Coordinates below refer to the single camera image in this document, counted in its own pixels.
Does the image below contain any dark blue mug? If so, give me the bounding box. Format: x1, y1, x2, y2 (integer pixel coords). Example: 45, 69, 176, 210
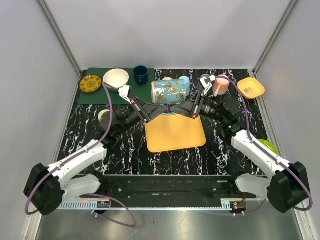
133, 65, 148, 85

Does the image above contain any dark green mat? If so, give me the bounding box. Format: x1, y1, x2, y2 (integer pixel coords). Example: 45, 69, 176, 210
77, 67, 156, 106

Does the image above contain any pink mug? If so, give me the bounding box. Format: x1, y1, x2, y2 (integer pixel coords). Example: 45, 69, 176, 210
212, 75, 230, 97

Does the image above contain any yellow square bowl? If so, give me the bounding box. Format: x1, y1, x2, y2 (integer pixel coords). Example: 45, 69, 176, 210
237, 77, 266, 100

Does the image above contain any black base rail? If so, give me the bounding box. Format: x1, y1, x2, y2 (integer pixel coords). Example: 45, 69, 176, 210
94, 175, 255, 199

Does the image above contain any blue butterfly mug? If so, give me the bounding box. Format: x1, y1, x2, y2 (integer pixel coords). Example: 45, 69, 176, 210
151, 78, 191, 105

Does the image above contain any white ceramic bowl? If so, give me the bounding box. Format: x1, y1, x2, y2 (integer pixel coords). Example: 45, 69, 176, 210
102, 68, 130, 92

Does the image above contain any yellow patterned plate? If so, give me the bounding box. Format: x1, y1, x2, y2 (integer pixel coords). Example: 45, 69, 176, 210
78, 74, 102, 94

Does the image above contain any light blue mug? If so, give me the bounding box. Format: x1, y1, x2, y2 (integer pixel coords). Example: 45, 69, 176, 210
179, 75, 190, 84

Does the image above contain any orange plastic tray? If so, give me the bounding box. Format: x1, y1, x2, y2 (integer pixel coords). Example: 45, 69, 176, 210
145, 114, 207, 153

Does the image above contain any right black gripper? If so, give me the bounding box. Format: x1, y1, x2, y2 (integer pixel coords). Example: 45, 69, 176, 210
170, 90, 226, 123

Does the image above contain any light green mug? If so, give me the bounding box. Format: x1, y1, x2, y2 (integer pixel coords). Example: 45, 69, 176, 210
98, 109, 116, 128

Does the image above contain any lime green bowl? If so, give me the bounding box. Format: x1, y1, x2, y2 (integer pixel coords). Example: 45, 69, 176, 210
258, 139, 279, 155

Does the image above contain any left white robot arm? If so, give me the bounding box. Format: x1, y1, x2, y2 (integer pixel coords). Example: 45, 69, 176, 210
23, 97, 168, 216

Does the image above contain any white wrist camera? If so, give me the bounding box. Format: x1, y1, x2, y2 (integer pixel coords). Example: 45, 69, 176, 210
118, 84, 131, 103
199, 74, 216, 96

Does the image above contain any dark grey mug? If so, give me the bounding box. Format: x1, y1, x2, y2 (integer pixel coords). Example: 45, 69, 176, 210
197, 74, 213, 96

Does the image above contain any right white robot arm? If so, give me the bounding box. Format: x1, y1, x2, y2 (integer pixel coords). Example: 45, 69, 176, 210
170, 92, 310, 213

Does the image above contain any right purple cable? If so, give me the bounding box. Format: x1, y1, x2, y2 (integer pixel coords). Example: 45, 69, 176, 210
204, 74, 314, 218

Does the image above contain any white grey mug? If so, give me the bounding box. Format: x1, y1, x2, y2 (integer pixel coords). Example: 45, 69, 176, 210
162, 77, 173, 81

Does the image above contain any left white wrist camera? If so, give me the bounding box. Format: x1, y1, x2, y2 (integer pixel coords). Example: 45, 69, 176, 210
118, 84, 131, 103

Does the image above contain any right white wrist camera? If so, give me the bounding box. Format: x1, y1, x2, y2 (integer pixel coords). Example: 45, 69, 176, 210
199, 74, 216, 96

